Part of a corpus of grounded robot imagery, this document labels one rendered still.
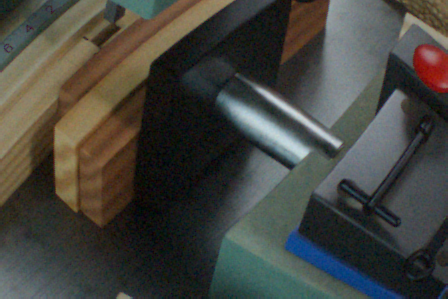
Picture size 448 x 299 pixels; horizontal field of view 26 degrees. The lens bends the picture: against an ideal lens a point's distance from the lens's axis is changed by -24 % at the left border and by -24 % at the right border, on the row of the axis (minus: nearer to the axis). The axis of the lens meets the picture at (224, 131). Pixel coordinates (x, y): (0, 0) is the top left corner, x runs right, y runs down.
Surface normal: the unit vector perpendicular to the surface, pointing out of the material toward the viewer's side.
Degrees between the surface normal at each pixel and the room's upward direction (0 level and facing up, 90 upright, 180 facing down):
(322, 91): 0
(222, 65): 90
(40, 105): 0
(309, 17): 90
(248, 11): 0
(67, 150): 90
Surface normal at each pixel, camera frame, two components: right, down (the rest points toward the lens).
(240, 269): -0.60, 0.55
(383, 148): 0.14, -0.65
